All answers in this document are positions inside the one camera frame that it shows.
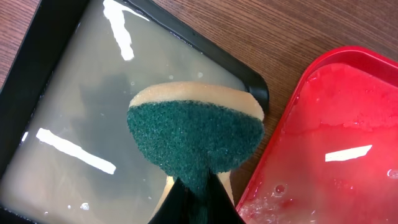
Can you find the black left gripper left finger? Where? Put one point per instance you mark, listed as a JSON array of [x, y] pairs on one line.
[[174, 208]]

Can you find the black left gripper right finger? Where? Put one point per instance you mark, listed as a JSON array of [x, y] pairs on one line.
[[220, 208]]

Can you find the green yellow sponge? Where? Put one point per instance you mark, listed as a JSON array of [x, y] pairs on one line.
[[190, 129]]

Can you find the black water tray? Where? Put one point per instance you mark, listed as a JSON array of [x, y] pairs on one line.
[[67, 155]]

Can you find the red serving tray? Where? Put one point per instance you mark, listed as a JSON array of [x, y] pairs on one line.
[[333, 155]]

